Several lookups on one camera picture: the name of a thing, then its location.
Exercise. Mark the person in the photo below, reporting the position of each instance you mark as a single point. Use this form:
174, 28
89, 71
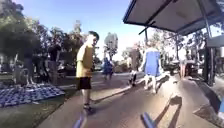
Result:
134, 60
182, 57
85, 61
107, 66
152, 63

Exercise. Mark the grass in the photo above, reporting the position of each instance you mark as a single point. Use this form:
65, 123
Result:
23, 116

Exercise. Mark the dark roofed shelter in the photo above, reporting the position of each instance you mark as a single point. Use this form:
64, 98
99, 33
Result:
160, 13

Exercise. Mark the tree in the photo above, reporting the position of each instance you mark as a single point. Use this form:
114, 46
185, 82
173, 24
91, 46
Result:
111, 42

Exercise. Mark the blue patterned ground mat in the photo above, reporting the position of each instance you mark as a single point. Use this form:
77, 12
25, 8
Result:
26, 95

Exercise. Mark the robot's own part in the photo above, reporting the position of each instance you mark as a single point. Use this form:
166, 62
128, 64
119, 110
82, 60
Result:
148, 121
79, 122

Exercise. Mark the reddish brown paved path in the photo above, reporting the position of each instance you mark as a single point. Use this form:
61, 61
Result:
123, 106

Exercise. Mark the row of trees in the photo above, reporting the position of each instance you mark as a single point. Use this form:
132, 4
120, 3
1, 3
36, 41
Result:
13, 36

